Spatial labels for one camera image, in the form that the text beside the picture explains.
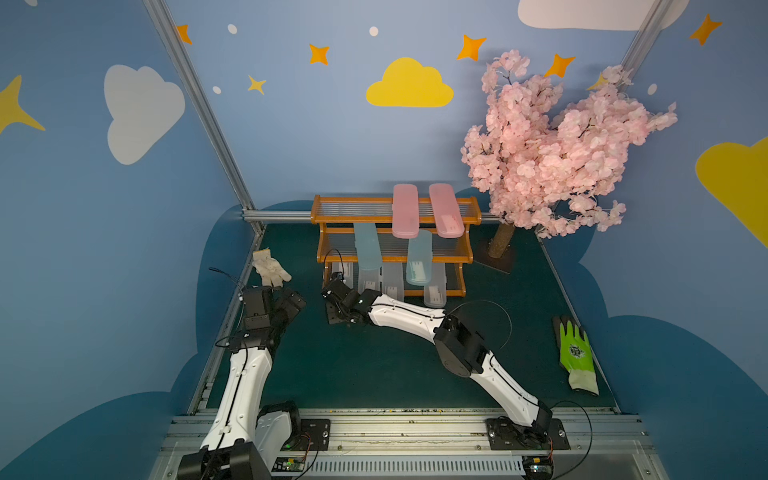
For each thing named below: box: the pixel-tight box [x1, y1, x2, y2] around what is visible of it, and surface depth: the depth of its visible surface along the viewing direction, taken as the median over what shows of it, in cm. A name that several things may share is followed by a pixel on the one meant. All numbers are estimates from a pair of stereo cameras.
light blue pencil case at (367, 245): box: [353, 223, 383, 270], surface depth 97 cm
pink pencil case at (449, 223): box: [428, 183, 465, 239], surface depth 86 cm
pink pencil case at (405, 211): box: [392, 183, 419, 239], surface depth 85 cm
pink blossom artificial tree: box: [461, 50, 678, 273], surface depth 71 cm
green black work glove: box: [552, 315, 600, 396], surface depth 89 cm
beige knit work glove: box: [252, 248, 292, 288], surface depth 109 cm
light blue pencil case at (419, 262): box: [406, 229, 433, 286], surface depth 90 cm
